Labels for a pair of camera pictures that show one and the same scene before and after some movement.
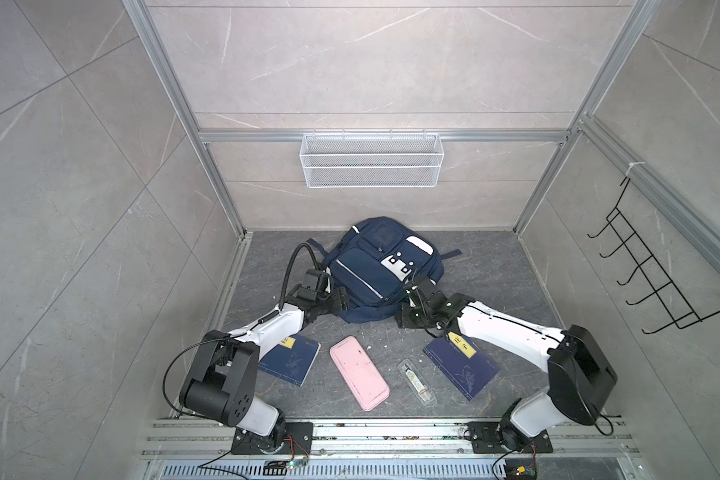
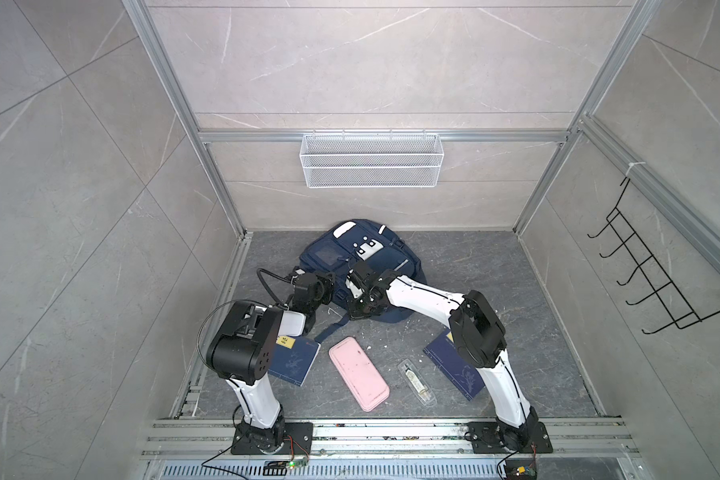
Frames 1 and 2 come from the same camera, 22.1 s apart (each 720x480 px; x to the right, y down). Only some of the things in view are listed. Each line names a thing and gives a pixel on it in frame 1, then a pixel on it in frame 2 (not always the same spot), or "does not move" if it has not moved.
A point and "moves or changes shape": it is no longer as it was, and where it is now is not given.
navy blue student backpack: x=375 y=260 moves or changes shape
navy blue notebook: x=464 y=362 does not move
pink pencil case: x=362 y=376 does not move
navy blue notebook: x=291 y=359 does not move
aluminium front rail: x=575 y=440 does not move
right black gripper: x=403 y=315 -> x=353 y=314
